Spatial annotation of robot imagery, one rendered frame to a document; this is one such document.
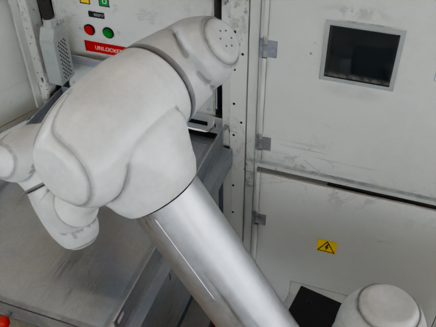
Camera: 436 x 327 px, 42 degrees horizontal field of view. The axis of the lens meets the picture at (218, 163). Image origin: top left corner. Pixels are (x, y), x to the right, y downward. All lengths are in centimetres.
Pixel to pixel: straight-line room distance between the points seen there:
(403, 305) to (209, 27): 57
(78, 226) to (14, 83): 75
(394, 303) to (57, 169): 62
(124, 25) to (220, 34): 90
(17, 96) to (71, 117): 124
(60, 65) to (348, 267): 108
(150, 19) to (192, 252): 96
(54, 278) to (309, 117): 75
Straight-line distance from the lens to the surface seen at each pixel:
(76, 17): 172
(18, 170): 122
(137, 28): 164
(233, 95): 157
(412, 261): 182
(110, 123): 65
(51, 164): 68
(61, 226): 124
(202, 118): 169
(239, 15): 144
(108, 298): 135
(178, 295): 159
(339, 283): 196
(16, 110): 192
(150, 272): 135
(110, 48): 171
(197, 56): 74
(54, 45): 167
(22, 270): 145
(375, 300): 103
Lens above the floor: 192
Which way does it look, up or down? 41 degrees down
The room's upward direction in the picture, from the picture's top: 1 degrees counter-clockwise
